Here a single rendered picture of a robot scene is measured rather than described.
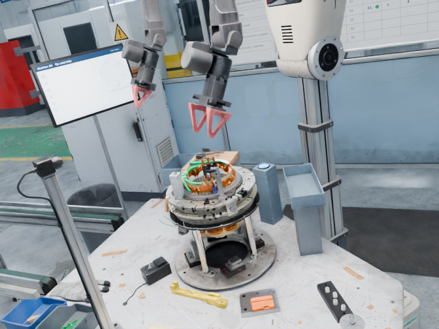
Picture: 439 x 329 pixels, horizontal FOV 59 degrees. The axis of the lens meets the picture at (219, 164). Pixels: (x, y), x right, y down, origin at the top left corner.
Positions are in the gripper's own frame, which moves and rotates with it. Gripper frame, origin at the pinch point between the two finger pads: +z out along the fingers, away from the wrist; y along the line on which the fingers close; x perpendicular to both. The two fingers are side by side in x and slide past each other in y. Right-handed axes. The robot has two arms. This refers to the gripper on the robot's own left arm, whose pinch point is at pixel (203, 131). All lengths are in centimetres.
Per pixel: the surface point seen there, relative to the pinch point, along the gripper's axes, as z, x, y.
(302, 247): 34, 54, -5
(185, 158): 20, 34, -70
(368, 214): 44, 206, -90
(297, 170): 9, 53, -17
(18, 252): 159, -3, -264
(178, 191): 23.4, 9.1, -23.3
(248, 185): 15.8, 29.4, -13.3
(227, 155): 12, 43, -50
